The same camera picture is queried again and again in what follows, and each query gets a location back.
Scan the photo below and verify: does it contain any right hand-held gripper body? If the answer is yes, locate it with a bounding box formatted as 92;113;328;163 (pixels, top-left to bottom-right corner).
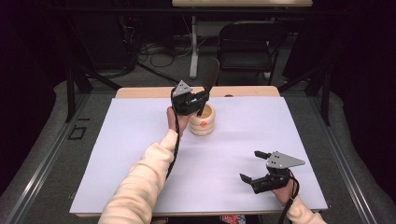
249;150;306;195

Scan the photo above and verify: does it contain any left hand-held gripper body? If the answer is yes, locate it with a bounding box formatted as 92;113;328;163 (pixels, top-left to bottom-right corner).
170;79;210;117

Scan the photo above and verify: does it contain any cream ringed holder cup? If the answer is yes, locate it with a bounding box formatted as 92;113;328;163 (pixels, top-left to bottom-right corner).
188;103;217;137

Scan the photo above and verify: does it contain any person's right hand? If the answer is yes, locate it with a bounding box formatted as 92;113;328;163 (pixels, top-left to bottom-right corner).
270;176;301;207

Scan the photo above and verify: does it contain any person's left hand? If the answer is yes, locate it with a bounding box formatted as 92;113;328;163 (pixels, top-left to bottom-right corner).
166;105;191;138

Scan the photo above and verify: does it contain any red patterned cloth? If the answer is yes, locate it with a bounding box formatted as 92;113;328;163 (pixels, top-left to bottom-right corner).
219;214;248;224

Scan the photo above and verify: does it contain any black folding chair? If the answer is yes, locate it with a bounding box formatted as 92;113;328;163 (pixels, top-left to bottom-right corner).
216;21;290;87

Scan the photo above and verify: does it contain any right hand-held gripper black cable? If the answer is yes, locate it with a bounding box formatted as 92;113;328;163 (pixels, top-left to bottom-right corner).
276;175;301;224

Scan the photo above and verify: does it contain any hand-held gripper black cable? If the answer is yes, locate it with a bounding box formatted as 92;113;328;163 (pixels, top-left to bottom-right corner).
276;175;301;224
164;88;182;180

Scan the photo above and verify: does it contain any left hand-held gripper black cable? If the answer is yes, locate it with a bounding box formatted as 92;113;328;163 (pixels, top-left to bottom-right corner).
164;88;182;180

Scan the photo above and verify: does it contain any bundle of floor cables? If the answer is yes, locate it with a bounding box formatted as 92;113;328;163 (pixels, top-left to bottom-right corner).
136;38;194;69

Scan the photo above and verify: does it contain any aluminium floor rail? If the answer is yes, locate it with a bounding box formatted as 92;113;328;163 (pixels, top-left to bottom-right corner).
289;92;379;224
0;92;92;224

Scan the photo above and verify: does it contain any black metal frame stand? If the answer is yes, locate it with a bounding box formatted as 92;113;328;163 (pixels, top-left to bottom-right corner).
64;18;123;123
277;59;332;127

